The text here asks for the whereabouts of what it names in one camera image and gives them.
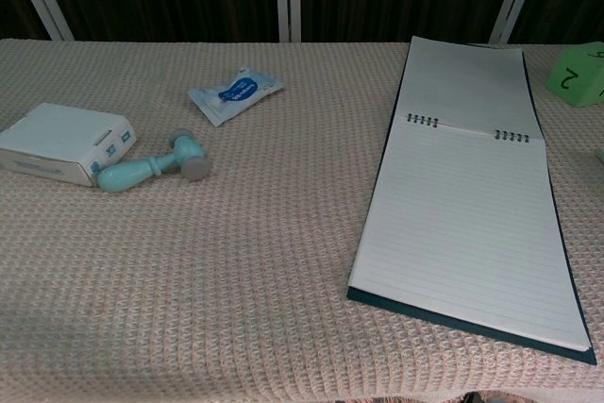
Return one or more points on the blue white wet wipe packet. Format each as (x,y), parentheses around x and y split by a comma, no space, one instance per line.
(233,94)

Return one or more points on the spiral notebook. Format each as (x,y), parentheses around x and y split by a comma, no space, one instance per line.
(467,214)

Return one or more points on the teal toy hammer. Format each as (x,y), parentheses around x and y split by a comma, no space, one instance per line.
(141,172)

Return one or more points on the white cardboard box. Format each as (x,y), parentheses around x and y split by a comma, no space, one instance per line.
(61,139)

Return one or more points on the beige waffle tablecloth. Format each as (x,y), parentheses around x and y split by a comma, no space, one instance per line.
(236,256)

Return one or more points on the green numbered foam die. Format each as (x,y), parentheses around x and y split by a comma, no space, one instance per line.
(573,77)

